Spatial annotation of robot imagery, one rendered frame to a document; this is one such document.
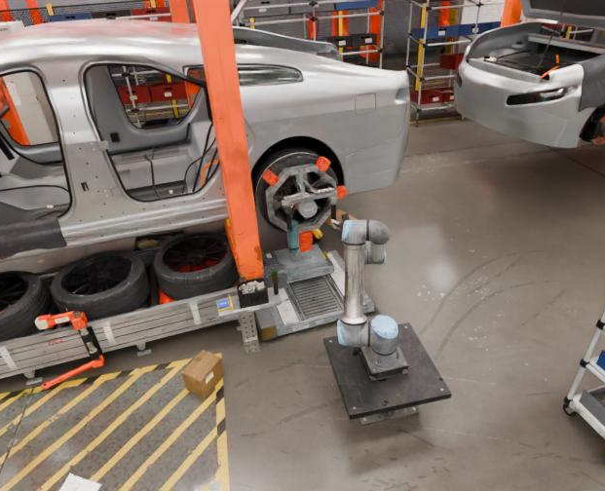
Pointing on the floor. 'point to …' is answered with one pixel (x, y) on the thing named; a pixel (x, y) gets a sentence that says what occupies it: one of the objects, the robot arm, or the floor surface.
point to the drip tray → (155, 240)
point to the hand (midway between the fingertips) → (339, 217)
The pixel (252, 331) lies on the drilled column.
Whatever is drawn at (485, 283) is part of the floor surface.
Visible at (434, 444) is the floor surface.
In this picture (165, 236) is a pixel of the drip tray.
